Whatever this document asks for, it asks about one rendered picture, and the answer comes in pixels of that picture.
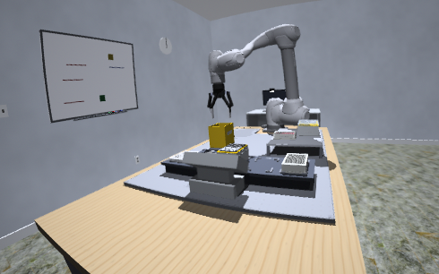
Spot yellow open-top bin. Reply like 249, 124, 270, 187
208, 123, 235, 148

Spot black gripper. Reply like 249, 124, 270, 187
207, 83, 234, 119

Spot yellow-framed tip rack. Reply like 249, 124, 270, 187
217, 143, 249, 160

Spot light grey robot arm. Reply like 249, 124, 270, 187
209, 24, 310, 133

